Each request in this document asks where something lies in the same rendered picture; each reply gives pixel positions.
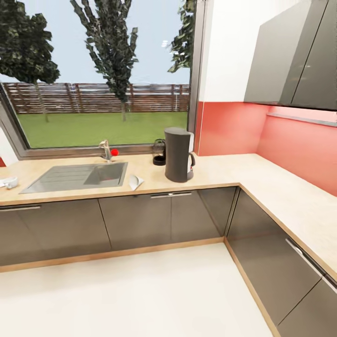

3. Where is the coffee cup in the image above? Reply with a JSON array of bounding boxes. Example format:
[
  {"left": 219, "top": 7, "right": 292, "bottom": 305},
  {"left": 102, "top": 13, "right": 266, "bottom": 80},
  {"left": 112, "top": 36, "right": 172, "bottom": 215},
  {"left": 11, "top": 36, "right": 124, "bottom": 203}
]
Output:
[{"left": 2, "top": 177, "right": 19, "bottom": 189}]

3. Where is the electric kettle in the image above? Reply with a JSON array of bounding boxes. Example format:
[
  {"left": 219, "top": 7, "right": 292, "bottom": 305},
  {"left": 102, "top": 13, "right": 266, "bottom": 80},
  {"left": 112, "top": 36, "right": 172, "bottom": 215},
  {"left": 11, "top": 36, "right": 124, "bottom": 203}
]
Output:
[{"left": 153, "top": 139, "right": 166, "bottom": 165}]

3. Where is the paper coffee filter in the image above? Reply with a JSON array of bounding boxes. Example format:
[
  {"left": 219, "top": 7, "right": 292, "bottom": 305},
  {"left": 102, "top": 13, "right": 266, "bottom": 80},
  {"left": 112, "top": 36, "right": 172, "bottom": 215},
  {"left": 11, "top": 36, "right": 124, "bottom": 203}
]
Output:
[{"left": 129, "top": 175, "right": 144, "bottom": 190}]

